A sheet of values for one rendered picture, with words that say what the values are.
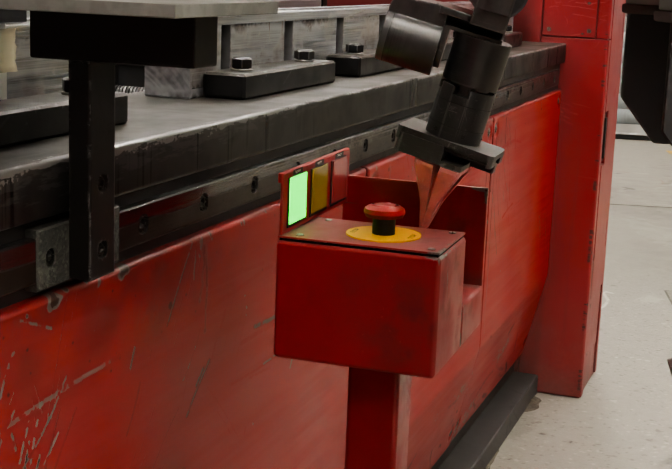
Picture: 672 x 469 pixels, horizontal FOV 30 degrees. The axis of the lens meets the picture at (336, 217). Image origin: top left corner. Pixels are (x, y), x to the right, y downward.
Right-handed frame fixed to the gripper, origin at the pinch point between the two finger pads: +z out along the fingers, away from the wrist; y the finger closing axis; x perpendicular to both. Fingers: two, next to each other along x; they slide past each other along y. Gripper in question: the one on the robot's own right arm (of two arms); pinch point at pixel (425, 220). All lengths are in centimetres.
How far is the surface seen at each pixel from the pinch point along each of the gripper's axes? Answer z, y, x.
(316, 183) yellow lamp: -1.2, 10.6, 6.2
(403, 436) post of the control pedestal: 21.0, -5.5, 4.9
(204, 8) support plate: -19.2, 12.9, 39.5
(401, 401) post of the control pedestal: 16.9, -4.4, 6.4
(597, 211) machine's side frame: 30, -7, -183
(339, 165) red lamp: -2.1, 10.7, -0.9
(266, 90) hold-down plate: -3.7, 26.5, -17.6
